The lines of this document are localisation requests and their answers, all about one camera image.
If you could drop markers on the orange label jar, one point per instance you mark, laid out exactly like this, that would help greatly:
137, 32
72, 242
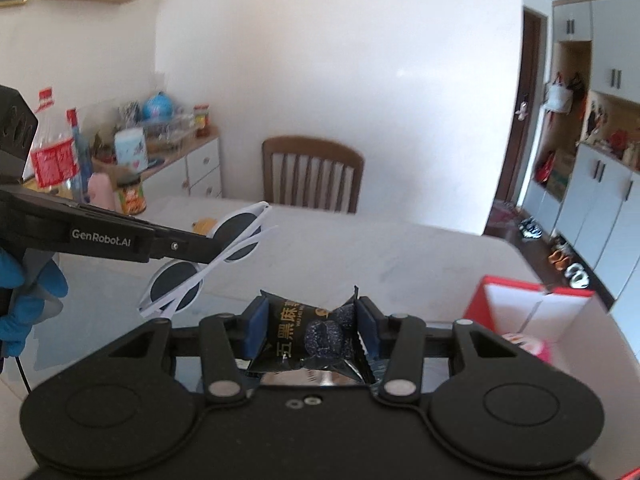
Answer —
130, 194

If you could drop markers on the pink small bottle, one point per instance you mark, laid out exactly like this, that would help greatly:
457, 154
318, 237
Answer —
100, 192

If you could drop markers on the dark brown door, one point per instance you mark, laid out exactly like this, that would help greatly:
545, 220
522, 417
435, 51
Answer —
533, 57

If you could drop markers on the white frame sunglasses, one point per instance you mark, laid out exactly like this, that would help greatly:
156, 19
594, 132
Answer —
177, 284

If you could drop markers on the red and white cardboard box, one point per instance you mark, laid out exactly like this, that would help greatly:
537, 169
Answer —
585, 342

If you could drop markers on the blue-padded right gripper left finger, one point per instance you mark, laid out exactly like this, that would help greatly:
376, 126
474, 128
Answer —
222, 340

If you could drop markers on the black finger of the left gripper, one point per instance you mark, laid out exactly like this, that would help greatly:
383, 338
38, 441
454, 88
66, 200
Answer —
182, 245

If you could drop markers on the blue gloved hand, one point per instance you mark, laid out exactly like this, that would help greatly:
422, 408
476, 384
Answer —
29, 307

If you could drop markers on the large red label bottle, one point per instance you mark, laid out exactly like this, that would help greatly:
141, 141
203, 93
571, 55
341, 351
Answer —
52, 157

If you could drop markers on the pink plush toy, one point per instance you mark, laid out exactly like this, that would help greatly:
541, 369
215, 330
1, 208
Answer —
533, 345

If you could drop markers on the yellow bread bun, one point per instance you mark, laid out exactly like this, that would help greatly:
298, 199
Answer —
204, 226

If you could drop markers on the blue globe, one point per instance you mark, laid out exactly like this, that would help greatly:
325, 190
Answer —
157, 107

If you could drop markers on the white drawer cabinet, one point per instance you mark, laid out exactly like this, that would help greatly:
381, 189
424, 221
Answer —
185, 165

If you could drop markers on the brown wooden chair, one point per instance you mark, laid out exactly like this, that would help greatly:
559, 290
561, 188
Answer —
313, 173

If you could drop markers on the grey wall cabinet unit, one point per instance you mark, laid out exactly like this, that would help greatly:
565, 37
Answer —
584, 194

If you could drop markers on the black snack packet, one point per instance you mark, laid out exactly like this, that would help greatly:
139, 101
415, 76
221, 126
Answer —
302, 336

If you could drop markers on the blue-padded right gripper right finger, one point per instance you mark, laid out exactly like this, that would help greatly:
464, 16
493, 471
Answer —
400, 340

